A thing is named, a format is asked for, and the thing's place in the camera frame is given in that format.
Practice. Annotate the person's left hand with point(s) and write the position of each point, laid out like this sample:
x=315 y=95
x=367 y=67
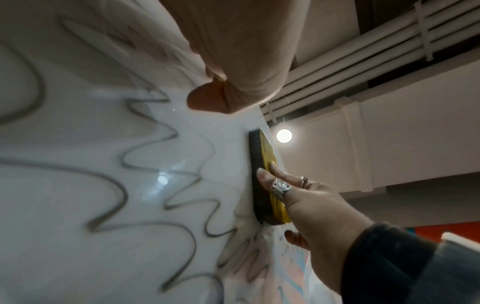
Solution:
x=243 y=44

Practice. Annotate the person's right hand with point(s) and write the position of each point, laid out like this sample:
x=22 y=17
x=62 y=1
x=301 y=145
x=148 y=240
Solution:
x=322 y=216

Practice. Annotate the yellow and black whiteboard eraser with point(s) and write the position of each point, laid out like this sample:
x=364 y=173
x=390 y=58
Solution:
x=268 y=166

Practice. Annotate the large scribbled whiteboard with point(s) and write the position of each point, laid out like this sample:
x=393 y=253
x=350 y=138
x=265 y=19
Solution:
x=93 y=178

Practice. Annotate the round ceiling spotlight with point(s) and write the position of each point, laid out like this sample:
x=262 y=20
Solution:
x=284 y=135

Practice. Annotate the white ceiling pipe bundle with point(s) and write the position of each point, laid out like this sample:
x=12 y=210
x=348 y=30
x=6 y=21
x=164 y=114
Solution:
x=375 y=56

